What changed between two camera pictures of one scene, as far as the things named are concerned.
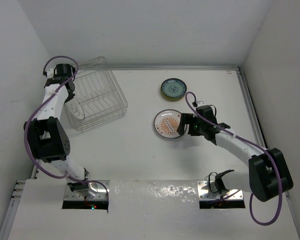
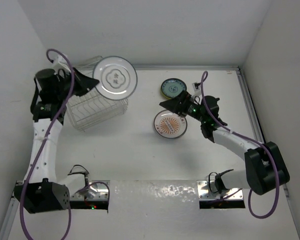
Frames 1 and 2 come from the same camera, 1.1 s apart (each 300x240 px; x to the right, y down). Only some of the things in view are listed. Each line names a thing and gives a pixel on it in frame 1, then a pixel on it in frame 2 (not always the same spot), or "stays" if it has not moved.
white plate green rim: x=73 y=106 to x=117 y=77
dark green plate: x=173 y=87 stays
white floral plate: x=166 y=123 stays
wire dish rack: x=98 y=87 stays
